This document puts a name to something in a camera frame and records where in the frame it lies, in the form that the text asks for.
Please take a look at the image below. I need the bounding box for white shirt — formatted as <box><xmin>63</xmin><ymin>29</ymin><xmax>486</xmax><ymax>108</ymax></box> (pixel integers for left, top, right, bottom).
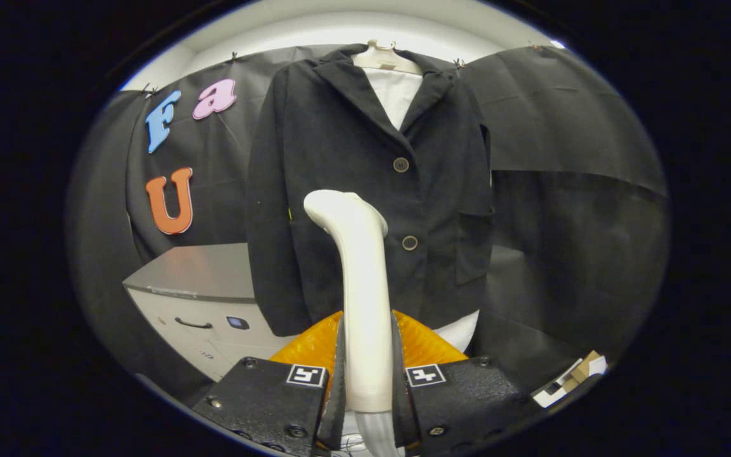
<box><xmin>363</xmin><ymin>65</ymin><xmax>482</xmax><ymax>354</ymax></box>

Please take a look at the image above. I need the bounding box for black blazer jacket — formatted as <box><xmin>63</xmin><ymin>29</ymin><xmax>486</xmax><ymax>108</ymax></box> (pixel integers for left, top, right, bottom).
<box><xmin>246</xmin><ymin>43</ymin><xmax>494</xmax><ymax>337</ymax></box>

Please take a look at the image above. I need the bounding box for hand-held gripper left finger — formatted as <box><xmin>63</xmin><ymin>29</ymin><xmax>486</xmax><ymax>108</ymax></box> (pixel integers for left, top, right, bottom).
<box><xmin>193</xmin><ymin>310</ymin><xmax>346</xmax><ymax>457</ymax></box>

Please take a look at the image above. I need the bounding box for white garment steamer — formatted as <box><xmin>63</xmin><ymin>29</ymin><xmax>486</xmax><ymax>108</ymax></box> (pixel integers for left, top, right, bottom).
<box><xmin>303</xmin><ymin>189</ymin><xmax>404</xmax><ymax>457</ymax></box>

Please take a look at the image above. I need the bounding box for small cardboard box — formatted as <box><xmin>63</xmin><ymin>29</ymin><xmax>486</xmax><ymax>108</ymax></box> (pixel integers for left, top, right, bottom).
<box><xmin>569</xmin><ymin>350</ymin><xmax>602</xmax><ymax>381</ymax></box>

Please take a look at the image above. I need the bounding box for grey drawer cabinet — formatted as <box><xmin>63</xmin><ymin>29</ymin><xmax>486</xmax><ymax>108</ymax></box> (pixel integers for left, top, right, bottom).
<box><xmin>122</xmin><ymin>242</ymin><xmax>296</xmax><ymax>383</ymax></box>

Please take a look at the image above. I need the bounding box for black backdrop cloth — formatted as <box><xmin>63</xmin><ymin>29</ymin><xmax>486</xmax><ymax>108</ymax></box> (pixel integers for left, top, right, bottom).
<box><xmin>66</xmin><ymin>43</ymin><xmax>669</xmax><ymax>407</ymax></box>

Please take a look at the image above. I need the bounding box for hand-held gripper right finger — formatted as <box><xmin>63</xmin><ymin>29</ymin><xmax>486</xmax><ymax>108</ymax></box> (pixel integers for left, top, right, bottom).
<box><xmin>392</xmin><ymin>310</ymin><xmax>531</xmax><ymax>454</ymax></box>

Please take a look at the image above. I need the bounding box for beige clothes hanger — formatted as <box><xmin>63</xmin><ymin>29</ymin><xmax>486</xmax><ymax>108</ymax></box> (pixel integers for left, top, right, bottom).
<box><xmin>352</xmin><ymin>39</ymin><xmax>423</xmax><ymax>76</ymax></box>

